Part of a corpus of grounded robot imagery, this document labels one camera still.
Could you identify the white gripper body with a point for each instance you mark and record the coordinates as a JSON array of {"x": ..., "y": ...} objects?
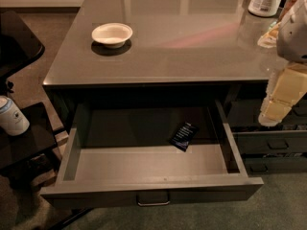
[{"x": 294, "y": 35}]

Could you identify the blueberry rxbar dark wrapper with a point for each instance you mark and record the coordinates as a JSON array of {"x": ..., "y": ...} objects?
[{"x": 183, "y": 136}]

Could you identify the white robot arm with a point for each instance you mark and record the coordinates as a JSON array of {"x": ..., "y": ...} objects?
[{"x": 291, "y": 40}]

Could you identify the grey right top drawer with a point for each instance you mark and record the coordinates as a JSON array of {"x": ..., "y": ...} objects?
[{"x": 244, "y": 113}]

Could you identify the grey right middle drawer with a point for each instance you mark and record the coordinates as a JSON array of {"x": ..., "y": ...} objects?
[{"x": 263, "y": 142}]

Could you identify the grey right bottom drawer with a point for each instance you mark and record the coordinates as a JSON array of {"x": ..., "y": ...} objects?
[{"x": 276, "y": 165}]

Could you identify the open grey top drawer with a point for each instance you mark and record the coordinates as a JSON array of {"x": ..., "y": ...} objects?
[{"x": 114, "y": 154}]

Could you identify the grey counter cabinet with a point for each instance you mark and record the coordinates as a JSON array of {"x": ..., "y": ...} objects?
[{"x": 182, "y": 53}]

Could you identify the white plastic bottle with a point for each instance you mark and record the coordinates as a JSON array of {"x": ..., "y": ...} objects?
[{"x": 264, "y": 8}]

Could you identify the white paper bowl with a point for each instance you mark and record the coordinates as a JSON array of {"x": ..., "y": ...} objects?
[{"x": 112, "y": 35}]

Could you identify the metal drawer handle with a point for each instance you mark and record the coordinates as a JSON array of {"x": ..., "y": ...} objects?
[{"x": 152, "y": 198}]

